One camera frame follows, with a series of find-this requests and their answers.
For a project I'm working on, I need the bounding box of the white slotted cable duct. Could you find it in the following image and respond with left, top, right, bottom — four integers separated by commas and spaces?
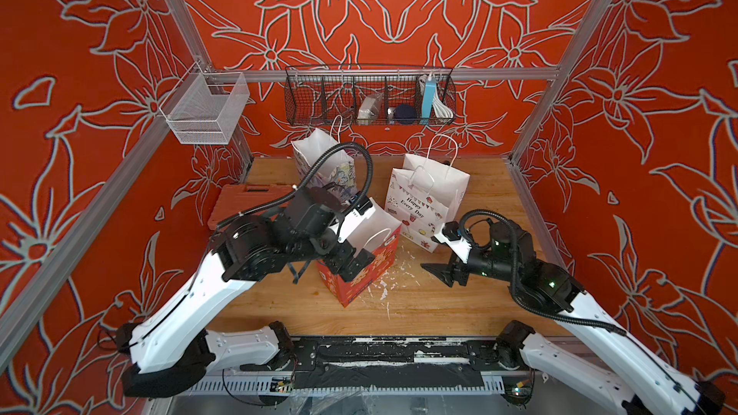
183, 373, 509, 398

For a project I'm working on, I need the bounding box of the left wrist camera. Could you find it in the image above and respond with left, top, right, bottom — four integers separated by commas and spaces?
336, 199, 376, 243

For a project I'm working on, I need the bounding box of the white cable in basket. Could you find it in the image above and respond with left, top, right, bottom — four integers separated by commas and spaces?
431, 88, 455, 123

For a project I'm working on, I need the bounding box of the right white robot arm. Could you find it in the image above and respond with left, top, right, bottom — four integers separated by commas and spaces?
422, 209, 726, 414

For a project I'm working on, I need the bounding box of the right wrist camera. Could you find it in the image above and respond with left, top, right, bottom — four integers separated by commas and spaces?
432, 221, 472, 263

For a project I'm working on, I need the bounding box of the colourful patterned paper bag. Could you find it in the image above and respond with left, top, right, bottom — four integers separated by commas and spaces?
291, 128, 357, 202

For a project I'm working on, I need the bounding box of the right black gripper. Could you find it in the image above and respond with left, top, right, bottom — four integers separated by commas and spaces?
420, 250, 520, 290

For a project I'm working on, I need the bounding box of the white happy day paper bag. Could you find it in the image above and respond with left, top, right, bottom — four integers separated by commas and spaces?
384, 142, 471, 253

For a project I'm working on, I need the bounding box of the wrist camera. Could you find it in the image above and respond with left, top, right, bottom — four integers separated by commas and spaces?
336, 199, 376, 243
432, 221, 472, 263

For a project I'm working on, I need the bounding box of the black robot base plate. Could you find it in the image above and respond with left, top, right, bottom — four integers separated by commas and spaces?
241, 335, 520, 390

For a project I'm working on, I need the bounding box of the red RICH paper bag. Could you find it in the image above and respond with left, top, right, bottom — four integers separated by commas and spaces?
318, 198, 401, 307

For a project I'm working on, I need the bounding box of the dark blue round object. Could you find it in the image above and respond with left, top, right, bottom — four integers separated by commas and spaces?
393, 104, 417, 126

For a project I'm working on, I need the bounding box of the white wire mesh basket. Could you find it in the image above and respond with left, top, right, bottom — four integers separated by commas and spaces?
161, 63, 251, 145

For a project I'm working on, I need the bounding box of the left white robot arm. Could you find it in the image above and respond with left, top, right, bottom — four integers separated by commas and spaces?
115, 142, 375, 399

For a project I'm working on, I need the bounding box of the light blue box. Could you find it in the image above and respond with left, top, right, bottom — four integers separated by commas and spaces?
419, 75, 436, 125

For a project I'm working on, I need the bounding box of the silver packet in basket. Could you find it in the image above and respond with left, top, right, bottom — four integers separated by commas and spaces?
357, 92, 384, 126

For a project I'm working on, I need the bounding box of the black wire wall basket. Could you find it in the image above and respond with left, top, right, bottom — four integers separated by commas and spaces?
284, 65, 457, 127

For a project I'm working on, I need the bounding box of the orange plastic tool case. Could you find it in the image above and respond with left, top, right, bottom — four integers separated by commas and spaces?
208, 184, 292, 231

